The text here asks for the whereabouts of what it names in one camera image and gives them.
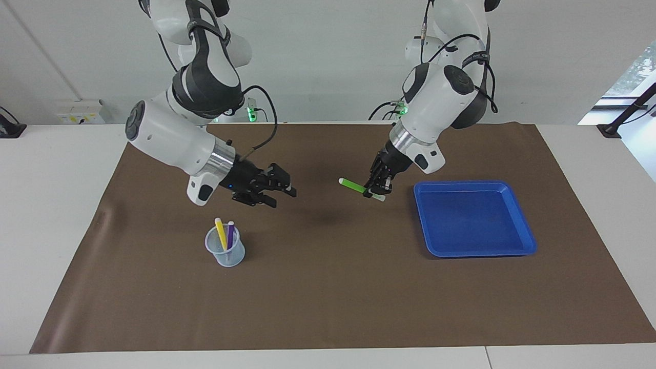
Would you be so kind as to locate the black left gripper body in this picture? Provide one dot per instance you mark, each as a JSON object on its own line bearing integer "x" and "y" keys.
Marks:
{"x": 390, "y": 161}

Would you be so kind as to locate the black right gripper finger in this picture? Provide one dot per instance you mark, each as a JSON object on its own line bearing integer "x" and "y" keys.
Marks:
{"x": 282, "y": 182}
{"x": 259, "y": 200}

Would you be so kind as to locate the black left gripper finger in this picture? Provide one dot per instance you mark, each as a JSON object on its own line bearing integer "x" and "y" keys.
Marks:
{"x": 370, "y": 188}
{"x": 385, "y": 184}

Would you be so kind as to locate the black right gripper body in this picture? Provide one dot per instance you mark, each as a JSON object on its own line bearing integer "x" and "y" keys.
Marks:
{"x": 246, "y": 177}

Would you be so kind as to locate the green pen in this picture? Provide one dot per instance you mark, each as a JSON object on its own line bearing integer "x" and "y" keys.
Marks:
{"x": 353, "y": 184}

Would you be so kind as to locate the purple pen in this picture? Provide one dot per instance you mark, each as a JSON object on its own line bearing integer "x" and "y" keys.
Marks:
{"x": 230, "y": 233}

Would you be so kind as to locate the yellow pen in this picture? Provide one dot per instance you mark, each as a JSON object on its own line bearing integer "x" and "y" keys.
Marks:
{"x": 221, "y": 233}

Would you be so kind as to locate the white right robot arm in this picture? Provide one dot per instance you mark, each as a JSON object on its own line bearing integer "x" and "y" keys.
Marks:
{"x": 179, "y": 133}

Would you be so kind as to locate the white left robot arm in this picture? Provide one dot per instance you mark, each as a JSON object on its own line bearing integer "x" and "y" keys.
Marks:
{"x": 435, "y": 102}

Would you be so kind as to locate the translucent plastic cup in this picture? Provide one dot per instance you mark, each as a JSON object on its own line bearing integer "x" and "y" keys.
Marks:
{"x": 228, "y": 256}

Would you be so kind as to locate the blue plastic tray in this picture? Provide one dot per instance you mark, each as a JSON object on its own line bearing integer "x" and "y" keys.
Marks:
{"x": 471, "y": 220}

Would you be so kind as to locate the brown table mat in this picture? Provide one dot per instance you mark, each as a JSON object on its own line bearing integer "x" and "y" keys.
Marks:
{"x": 328, "y": 287}

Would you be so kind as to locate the black table clamp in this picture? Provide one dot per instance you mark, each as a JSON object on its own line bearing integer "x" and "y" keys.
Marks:
{"x": 10, "y": 129}

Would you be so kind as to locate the window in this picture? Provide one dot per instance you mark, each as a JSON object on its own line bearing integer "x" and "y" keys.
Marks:
{"x": 635, "y": 77}

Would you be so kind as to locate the white wall socket box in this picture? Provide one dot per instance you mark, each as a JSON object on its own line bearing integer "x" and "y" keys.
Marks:
{"x": 82, "y": 113}

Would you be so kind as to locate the black camera stand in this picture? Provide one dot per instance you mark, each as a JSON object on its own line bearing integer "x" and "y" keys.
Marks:
{"x": 612, "y": 128}

